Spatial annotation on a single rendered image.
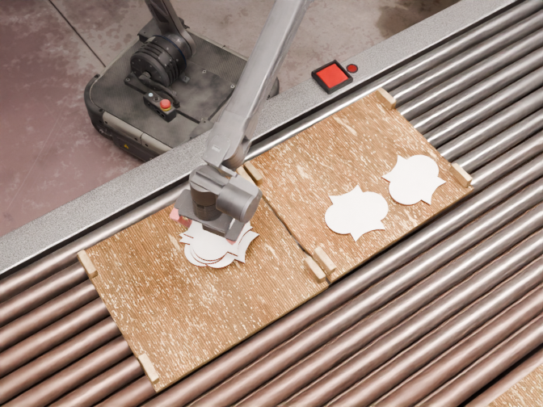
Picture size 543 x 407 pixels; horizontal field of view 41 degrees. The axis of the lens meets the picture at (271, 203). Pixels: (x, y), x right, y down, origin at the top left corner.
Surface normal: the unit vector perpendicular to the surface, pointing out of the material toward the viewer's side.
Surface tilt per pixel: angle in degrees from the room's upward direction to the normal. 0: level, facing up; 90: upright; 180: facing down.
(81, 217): 0
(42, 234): 0
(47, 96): 0
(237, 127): 24
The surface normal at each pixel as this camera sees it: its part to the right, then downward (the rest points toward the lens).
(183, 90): 0.03, -0.52
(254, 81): -0.15, -0.17
